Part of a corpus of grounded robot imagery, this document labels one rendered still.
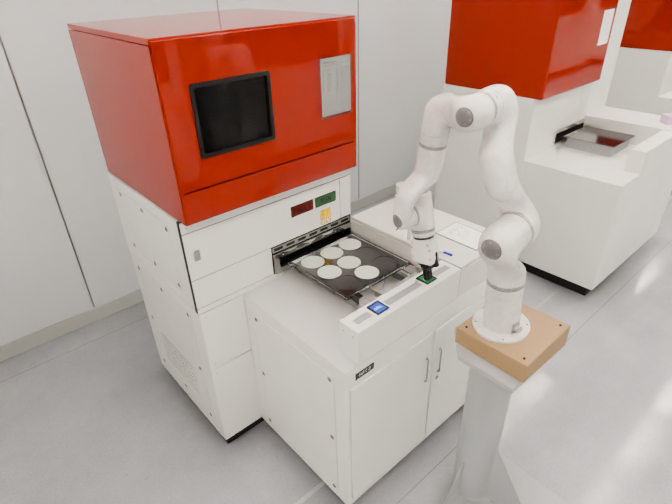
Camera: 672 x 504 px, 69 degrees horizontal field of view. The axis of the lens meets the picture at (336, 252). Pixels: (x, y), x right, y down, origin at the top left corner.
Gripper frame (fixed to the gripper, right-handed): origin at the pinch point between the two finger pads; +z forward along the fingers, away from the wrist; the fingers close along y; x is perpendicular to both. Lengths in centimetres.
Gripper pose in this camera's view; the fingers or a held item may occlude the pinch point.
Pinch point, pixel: (427, 273)
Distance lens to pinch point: 183.3
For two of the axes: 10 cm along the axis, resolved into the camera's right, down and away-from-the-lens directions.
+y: 6.5, 1.8, -7.4
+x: 7.5, -3.6, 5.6
